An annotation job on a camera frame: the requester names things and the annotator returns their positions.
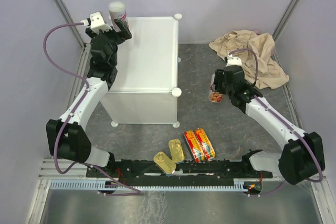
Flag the red white tall can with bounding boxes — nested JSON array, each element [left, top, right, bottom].
[[109, 1, 129, 31]]

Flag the orange label white-lid can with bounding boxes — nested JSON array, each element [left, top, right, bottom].
[[208, 74, 223, 103]]

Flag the white plastic cube cabinet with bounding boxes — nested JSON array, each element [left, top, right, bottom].
[[101, 13, 182, 128]]

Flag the red green tin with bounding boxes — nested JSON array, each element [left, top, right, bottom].
[[194, 128, 216, 161]]

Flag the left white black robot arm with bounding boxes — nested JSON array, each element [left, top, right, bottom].
[[46, 18, 132, 177]]

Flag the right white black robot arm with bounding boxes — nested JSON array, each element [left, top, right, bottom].
[[214, 65, 325, 185]]

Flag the beige crumpled cloth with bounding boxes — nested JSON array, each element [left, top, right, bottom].
[[209, 30, 289, 89]]

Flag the red yellow flat tin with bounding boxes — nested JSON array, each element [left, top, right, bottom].
[[183, 130, 206, 163]]

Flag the gold tin upper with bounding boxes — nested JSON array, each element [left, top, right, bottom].
[[169, 139, 185, 164]]

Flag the gold tin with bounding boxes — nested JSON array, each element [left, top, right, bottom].
[[153, 152, 176, 175], [169, 139, 185, 164]]

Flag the gold tin lower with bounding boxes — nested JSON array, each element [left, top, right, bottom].
[[153, 152, 176, 175]]

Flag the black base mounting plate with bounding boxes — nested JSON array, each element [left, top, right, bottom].
[[102, 158, 272, 186]]

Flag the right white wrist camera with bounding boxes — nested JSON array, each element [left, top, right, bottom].
[[225, 55, 242, 67]]

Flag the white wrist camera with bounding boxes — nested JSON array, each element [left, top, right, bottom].
[[81, 12, 112, 34], [225, 55, 242, 67]]

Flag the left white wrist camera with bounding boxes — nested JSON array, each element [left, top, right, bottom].
[[81, 12, 112, 34]]

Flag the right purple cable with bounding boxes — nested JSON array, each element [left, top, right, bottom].
[[228, 48, 325, 197]]

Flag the purple cable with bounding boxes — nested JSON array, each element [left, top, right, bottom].
[[42, 22, 142, 197], [228, 48, 325, 197]]

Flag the light blue cable duct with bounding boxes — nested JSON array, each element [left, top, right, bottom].
[[49, 178, 249, 190]]

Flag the aluminium frame rail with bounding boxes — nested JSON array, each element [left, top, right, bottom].
[[39, 157, 328, 183]]

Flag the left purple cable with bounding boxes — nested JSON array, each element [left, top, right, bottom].
[[42, 22, 142, 197]]

